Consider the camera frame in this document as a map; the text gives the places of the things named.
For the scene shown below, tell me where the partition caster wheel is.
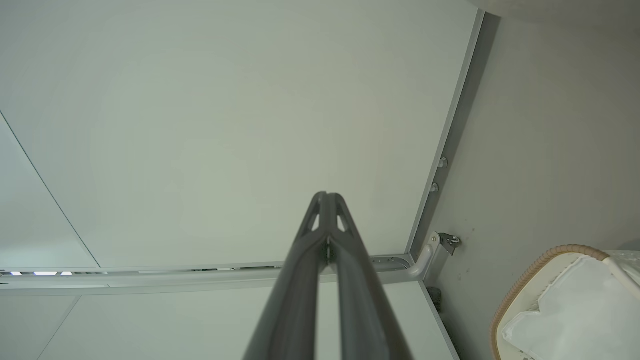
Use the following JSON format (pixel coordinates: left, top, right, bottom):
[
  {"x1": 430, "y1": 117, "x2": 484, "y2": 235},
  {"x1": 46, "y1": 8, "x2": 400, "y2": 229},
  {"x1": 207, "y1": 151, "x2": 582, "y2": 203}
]
[{"x1": 438, "y1": 232, "x2": 462, "y2": 257}]

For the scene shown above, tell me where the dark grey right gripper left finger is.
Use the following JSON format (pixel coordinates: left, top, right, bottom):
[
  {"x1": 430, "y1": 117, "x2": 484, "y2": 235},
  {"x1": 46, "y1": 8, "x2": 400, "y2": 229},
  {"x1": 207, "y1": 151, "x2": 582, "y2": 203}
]
[{"x1": 242, "y1": 191, "x2": 331, "y2": 360}]

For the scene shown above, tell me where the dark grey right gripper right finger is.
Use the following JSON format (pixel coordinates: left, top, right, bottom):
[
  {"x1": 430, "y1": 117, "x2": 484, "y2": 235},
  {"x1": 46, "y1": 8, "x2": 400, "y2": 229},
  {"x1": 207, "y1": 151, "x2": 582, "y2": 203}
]
[{"x1": 327, "y1": 192, "x2": 414, "y2": 360}]

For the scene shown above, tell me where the white partition panel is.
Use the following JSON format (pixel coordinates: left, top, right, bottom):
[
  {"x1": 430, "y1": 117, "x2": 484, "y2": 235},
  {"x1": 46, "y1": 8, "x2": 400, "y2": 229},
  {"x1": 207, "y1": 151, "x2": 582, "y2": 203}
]
[{"x1": 0, "y1": 0, "x2": 486, "y2": 296}]

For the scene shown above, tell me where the wicker rim laundry basket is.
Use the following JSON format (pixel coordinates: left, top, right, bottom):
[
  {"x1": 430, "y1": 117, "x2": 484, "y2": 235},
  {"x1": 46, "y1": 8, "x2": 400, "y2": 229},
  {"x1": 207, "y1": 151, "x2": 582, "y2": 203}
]
[{"x1": 489, "y1": 244, "x2": 640, "y2": 360}]

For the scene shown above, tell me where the white clothing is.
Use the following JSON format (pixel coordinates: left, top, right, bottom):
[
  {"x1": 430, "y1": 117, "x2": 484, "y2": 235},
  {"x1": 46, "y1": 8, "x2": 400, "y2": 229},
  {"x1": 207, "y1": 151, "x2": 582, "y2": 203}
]
[{"x1": 501, "y1": 256, "x2": 640, "y2": 360}]

